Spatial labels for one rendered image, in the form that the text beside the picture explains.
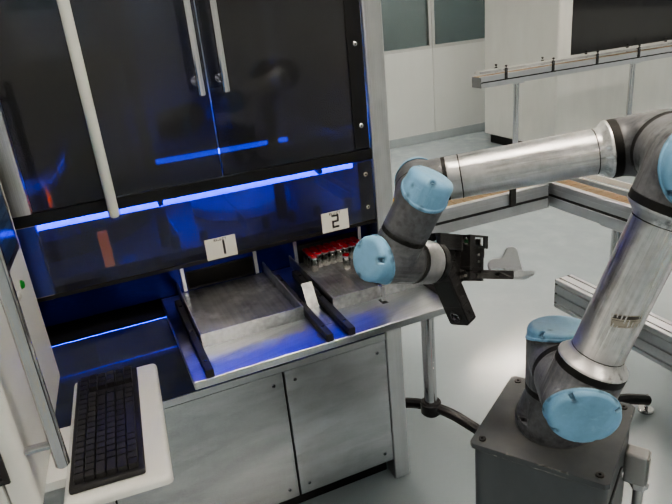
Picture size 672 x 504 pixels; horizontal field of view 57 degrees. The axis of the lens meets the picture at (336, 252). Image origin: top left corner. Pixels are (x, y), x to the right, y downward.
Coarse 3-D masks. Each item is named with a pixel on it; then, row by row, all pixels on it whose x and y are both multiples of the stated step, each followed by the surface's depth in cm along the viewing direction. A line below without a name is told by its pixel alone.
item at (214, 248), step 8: (208, 240) 166; (216, 240) 167; (224, 240) 168; (232, 240) 169; (208, 248) 167; (216, 248) 168; (232, 248) 170; (208, 256) 168; (216, 256) 169; (224, 256) 170
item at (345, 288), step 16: (304, 272) 175; (320, 272) 181; (336, 272) 180; (352, 272) 179; (320, 288) 165; (336, 288) 170; (352, 288) 169; (368, 288) 161; (400, 288) 165; (336, 304) 158; (352, 304) 160
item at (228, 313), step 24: (264, 264) 182; (216, 288) 177; (240, 288) 176; (264, 288) 174; (192, 312) 164; (216, 312) 163; (240, 312) 162; (264, 312) 161; (288, 312) 153; (216, 336) 148; (240, 336) 150
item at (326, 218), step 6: (342, 210) 180; (324, 216) 178; (330, 216) 179; (336, 216) 180; (342, 216) 180; (324, 222) 179; (330, 222) 179; (336, 222) 180; (342, 222) 181; (348, 222) 182; (324, 228) 179; (330, 228) 180; (336, 228) 181; (342, 228) 182
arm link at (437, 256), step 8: (432, 248) 102; (440, 248) 103; (432, 256) 101; (440, 256) 102; (432, 264) 101; (440, 264) 102; (432, 272) 101; (440, 272) 103; (424, 280) 102; (432, 280) 103
